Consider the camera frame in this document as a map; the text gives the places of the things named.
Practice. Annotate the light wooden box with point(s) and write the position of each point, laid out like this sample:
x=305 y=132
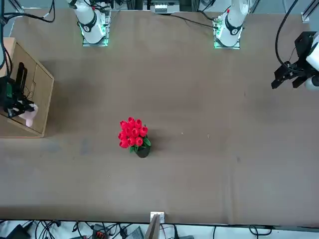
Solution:
x=42 y=99

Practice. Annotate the grey device box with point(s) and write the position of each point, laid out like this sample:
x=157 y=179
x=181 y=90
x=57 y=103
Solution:
x=162 y=8

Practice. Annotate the grey power adapter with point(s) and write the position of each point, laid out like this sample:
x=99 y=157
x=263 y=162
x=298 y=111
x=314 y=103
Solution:
x=136 y=234

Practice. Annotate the power strip with red switches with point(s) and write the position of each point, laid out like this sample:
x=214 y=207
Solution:
x=99 y=232

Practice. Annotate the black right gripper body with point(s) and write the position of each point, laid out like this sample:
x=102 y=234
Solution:
x=6 y=99

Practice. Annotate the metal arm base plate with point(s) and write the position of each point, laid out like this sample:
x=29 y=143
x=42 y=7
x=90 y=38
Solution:
x=106 y=30
x=216 y=27

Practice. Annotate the white table edge bracket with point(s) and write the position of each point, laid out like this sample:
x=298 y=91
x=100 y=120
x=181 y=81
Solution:
x=162 y=216

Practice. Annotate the red tulips in black pot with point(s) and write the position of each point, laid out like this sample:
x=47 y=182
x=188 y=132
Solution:
x=132 y=132

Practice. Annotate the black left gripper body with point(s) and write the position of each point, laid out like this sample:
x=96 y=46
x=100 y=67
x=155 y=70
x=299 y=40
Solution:
x=304 y=47

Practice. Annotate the aluminium frame profile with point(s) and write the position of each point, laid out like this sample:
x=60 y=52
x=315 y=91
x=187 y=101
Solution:
x=307 y=15

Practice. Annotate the black power adapter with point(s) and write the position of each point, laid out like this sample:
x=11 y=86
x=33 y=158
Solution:
x=17 y=232

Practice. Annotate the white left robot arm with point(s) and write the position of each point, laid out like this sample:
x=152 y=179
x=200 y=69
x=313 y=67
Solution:
x=233 y=22

